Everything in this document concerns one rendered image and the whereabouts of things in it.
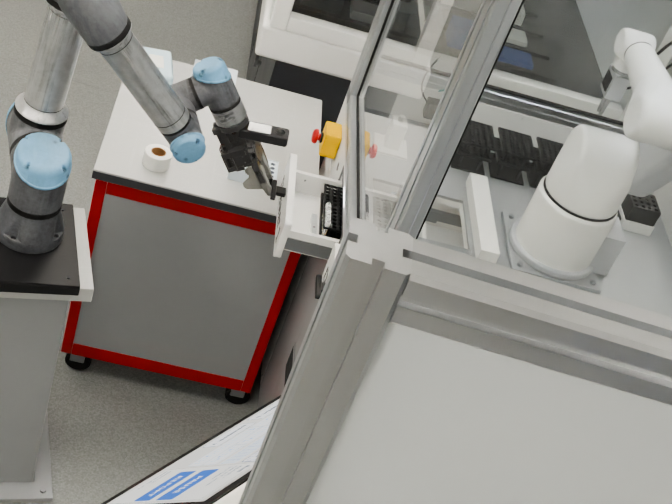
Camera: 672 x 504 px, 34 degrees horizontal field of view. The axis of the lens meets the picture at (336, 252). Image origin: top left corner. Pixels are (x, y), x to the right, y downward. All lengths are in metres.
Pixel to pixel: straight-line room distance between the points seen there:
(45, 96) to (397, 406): 1.77
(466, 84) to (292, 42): 1.54
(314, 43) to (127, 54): 1.21
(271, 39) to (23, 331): 1.24
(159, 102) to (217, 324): 0.97
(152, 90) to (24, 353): 0.74
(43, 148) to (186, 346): 0.98
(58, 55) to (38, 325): 0.63
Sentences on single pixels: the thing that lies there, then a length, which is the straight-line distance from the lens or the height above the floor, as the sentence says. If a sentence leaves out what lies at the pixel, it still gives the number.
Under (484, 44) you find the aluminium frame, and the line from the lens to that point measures 1.82.
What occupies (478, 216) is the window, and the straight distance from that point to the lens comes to 2.03.
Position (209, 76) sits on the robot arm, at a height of 1.18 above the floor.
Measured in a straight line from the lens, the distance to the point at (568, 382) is 0.72.
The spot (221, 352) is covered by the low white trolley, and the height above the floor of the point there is 0.23.
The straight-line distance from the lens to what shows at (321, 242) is 2.58.
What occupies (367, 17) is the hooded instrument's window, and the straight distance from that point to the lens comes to 3.32.
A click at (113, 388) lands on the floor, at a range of 3.31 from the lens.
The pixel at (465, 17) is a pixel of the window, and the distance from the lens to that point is 2.03.
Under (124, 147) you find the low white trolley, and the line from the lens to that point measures 2.90.
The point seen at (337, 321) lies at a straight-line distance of 0.66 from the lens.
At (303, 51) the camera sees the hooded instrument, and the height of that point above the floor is 0.86.
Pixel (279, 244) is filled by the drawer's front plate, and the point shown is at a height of 0.86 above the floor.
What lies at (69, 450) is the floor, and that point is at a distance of 3.14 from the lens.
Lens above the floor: 2.43
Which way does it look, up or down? 37 degrees down
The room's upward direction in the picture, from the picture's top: 21 degrees clockwise
